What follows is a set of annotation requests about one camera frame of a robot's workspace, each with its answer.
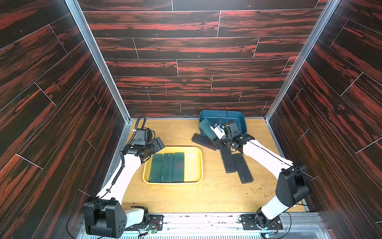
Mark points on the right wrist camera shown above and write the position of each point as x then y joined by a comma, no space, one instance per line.
228,130

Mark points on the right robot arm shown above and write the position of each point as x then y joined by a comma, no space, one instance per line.
293,183

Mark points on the dark grey pencil case outer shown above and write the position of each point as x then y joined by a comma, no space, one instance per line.
242,169

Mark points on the yellow plastic tray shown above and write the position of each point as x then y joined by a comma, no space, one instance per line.
193,165

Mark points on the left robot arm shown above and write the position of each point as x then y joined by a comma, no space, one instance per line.
104,215

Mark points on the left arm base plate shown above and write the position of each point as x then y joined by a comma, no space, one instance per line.
152,222

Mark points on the aluminium front rail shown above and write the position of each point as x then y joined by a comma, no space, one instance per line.
292,225

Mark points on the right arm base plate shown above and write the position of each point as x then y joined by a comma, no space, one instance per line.
255,222

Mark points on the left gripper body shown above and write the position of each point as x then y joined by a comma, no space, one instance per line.
148,148

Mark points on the teal plastic tray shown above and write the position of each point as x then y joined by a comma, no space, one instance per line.
219,117

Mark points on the dark grey pencil case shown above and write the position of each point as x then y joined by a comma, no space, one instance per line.
227,159
242,169

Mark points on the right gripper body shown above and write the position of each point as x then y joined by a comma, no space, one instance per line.
217,136

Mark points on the green pencil case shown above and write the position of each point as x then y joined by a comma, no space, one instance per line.
167,168
205,127
156,168
179,167

